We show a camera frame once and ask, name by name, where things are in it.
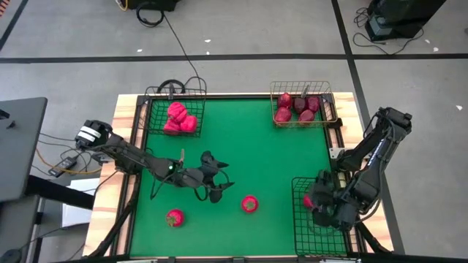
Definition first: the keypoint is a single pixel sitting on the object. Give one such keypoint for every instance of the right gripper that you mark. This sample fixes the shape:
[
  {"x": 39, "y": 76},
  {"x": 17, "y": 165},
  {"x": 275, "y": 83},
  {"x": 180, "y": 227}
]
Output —
[{"x": 334, "y": 201}]

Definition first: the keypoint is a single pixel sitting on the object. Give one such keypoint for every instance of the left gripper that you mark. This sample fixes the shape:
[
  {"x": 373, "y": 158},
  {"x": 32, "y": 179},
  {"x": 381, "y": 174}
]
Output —
[{"x": 192, "y": 178}]

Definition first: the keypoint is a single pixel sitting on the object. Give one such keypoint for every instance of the red yellow apple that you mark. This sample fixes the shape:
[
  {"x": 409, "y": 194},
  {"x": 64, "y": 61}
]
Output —
[{"x": 283, "y": 115}]

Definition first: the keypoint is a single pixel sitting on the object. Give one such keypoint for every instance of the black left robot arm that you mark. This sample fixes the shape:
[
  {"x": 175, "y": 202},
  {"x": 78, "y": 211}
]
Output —
[{"x": 128, "y": 159}]

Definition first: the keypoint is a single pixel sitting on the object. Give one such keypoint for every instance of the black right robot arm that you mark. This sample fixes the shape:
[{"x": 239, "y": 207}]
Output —
[{"x": 373, "y": 160}]

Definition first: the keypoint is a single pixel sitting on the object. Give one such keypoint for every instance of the green table mat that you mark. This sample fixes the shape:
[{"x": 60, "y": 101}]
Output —
[{"x": 256, "y": 153}]

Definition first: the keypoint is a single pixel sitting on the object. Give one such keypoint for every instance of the black diagonal support strut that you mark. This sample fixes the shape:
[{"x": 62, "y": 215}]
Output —
[
  {"x": 117, "y": 226},
  {"x": 369, "y": 237}
]

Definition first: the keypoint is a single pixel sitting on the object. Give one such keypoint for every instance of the grey basket clip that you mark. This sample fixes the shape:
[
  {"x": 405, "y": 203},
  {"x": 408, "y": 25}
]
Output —
[
  {"x": 305, "y": 91},
  {"x": 170, "y": 91}
]

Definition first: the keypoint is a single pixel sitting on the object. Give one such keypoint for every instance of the white box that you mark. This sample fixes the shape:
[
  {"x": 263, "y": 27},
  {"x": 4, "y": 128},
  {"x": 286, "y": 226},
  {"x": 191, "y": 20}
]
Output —
[{"x": 75, "y": 210}]

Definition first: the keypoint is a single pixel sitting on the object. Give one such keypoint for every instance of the black power adapter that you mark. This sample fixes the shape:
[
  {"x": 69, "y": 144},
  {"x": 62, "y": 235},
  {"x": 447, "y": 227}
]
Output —
[{"x": 67, "y": 163}]

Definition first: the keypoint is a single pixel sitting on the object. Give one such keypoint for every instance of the black support beam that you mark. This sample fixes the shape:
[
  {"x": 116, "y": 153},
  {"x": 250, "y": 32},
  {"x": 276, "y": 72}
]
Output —
[{"x": 62, "y": 191}]

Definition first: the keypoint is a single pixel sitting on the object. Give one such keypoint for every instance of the black floor box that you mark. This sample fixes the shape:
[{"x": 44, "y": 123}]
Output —
[{"x": 153, "y": 3}]

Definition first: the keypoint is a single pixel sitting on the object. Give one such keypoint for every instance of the grey side table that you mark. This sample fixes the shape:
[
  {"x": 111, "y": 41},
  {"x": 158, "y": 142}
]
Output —
[{"x": 18, "y": 153}]

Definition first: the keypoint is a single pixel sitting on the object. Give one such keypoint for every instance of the black equipment case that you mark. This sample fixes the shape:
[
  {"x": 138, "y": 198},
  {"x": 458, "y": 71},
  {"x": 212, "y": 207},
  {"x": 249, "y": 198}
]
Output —
[{"x": 402, "y": 14}]

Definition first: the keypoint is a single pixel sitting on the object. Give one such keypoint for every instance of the black computer mouse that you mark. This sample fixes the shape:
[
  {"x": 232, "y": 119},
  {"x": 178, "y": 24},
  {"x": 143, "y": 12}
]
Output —
[{"x": 9, "y": 256}]

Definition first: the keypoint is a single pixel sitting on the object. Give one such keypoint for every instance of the silver metal bracket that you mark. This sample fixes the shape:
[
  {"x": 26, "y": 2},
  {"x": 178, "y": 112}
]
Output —
[{"x": 335, "y": 152}]

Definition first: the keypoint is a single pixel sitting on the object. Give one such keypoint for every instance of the table edge camera mount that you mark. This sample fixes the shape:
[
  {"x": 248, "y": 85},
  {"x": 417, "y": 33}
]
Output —
[{"x": 238, "y": 260}]

